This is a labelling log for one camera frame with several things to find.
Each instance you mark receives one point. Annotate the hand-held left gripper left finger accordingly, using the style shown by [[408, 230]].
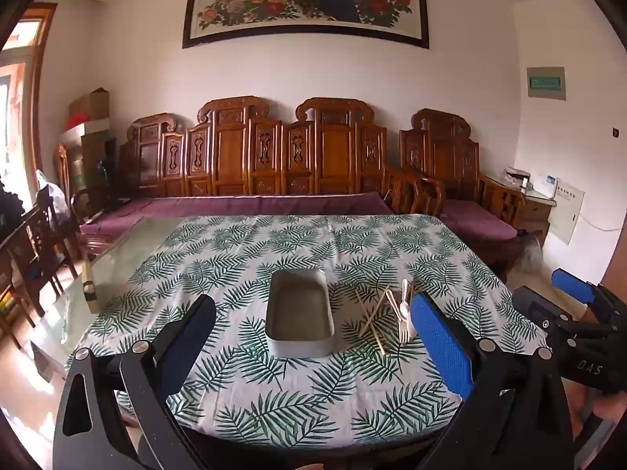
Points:
[[191, 342]]

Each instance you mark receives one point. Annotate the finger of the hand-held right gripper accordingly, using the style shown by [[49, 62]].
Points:
[[539, 311], [573, 286]]

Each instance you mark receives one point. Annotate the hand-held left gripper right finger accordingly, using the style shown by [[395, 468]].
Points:
[[441, 342]]

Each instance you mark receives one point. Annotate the cream disposable fork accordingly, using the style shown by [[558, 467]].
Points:
[[403, 330]]

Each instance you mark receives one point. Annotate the white plastic spoon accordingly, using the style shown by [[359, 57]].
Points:
[[405, 298]]

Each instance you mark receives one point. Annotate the wooden chopstick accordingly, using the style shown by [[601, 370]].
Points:
[[374, 311], [371, 323], [382, 314]]

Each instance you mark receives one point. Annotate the grey metal rectangular tin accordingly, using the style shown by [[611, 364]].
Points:
[[299, 313]]

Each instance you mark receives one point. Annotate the person's right hand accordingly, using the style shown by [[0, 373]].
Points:
[[610, 409]]

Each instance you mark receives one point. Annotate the grey plastic bag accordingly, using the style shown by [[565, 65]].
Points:
[[531, 254]]

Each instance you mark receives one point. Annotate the wooden side table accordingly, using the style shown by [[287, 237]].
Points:
[[536, 210]]

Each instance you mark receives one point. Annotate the small white device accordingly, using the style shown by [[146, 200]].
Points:
[[549, 186]]

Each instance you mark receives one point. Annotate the purple armchair cushion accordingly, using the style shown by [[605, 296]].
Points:
[[475, 220]]

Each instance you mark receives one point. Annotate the leaf-print tablecloth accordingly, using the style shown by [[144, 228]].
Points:
[[294, 391]]

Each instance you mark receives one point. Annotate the purple sofa cushion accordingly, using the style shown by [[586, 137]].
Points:
[[220, 205]]

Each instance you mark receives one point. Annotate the carved wooden armchair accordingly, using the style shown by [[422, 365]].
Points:
[[441, 156]]

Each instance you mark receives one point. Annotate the dark wooden chair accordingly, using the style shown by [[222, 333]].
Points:
[[29, 254]]

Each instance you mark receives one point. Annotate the white plastic bag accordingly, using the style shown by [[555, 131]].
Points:
[[54, 196]]

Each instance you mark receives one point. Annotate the carved wooden sofa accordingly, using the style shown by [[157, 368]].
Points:
[[333, 156]]

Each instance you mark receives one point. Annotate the tall-backed wooden chair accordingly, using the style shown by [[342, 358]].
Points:
[[61, 166]]

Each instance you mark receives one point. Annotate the dark clothing pile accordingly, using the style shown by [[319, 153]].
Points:
[[10, 205]]

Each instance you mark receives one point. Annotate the white open box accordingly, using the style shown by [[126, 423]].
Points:
[[93, 127]]

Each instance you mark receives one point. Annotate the brown cardboard box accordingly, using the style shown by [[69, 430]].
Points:
[[90, 105]]

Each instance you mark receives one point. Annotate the framed peacock flower painting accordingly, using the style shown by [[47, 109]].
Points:
[[294, 0]]

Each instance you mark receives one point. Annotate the white wall panel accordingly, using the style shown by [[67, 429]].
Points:
[[566, 215]]

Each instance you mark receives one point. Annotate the grey wall box green label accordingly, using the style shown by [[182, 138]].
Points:
[[546, 83]]

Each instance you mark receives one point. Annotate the wooden window frame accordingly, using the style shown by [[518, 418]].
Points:
[[36, 83]]

